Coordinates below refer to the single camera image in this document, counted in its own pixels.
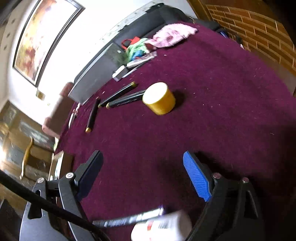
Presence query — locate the white plastic bottle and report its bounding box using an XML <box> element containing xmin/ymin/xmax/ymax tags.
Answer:
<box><xmin>130</xmin><ymin>210</ymin><xmax>192</xmax><ymax>241</ymax></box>

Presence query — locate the purple capped black marker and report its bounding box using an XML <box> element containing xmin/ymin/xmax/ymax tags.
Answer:
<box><xmin>92</xmin><ymin>206</ymin><xmax>166</xmax><ymax>228</ymax></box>

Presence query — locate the cardboard box tray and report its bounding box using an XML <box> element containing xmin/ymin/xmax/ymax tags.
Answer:
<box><xmin>48</xmin><ymin>151</ymin><xmax>74</xmax><ymax>181</ymax></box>

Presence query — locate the yellow capped black marker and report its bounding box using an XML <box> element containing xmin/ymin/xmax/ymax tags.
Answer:
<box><xmin>85</xmin><ymin>97</ymin><xmax>101</xmax><ymax>133</ymax></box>

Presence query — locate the brown upholstered chair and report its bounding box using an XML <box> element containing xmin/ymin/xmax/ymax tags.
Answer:
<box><xmin>42</xmin><ymin>82</ymin><xmax>74</xmax><ymax>139</ymax></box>

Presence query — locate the yellow wooden chair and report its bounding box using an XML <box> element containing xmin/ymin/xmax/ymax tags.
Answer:
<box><xmin>19</xmin><ymin>137</ymin><xmax>55</xmax><ymax>180</ymax></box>

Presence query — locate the white key fob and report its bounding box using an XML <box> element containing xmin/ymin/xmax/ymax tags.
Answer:
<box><xmin>68</xmin><ymin>109</ymin><xmax>77</xmax><ymax>128</ymax></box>

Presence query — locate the maroon bed blanket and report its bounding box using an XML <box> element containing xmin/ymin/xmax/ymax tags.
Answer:
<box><xmin>55</xmin><ymin>22</ymin><xmax>296</xmax><ymax>241</ymax></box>

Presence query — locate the small framed picture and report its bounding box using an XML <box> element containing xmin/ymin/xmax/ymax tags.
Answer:
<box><xmin>36</xmin><ymin>89</ymin><xmax>45</xmax><ymax>100</ymax></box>

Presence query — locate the yellow round container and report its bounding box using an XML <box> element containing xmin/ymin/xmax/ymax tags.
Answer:
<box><xmin>142</xmin><ymin>82</ymin><xmax>176</xmax><ymax>115</ymax></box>

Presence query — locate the white power adapter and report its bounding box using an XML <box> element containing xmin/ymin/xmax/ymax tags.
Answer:
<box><xmin>112</xmin><ymin>65</ymin><xmax>128</xmax><ymax>82</ymax></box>

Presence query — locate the clear plastic packet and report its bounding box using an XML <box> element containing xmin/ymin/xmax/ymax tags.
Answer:
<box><xmin>126</xmin><ymin>51</ymin><xmax>158</xmax><ymax>69</ymax></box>

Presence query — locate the green cloth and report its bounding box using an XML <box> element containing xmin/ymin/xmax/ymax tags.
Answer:
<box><xmin>125</xmin><ymin>38</ymin><xmax>150</xmax><ymax>63</ymax></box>

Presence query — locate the pink fluffy cloth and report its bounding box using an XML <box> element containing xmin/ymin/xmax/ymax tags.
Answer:
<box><xmin>145</xmin><ymin>23</ymin><xmax>198</xmax><ymax>48</ymax></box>

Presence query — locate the wooden brick pattern cabinet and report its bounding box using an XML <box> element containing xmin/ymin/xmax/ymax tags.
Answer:
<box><xmin>189</xmin><ymin>1</ymin><xmax>295</xmax><ymax>74</ymax></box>

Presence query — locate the black leather headboard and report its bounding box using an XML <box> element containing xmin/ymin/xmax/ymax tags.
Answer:
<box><xmin>74</xmin><ymin>3</ymin><xmax>225</xmax><ymax>83</ymax></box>

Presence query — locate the framed wall painting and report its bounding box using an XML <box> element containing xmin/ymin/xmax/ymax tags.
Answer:
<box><xmin>13</xmin><ymin>0</ymin><xmax>85</xmax><ymax>87</ymax></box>

